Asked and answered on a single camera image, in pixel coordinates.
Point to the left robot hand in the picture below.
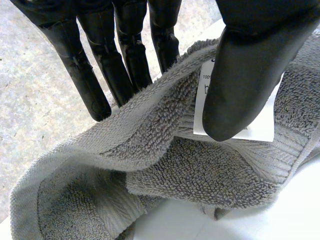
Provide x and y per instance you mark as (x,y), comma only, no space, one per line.
(240,82)

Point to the grey towel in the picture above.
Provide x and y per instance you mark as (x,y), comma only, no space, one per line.
(175,160)

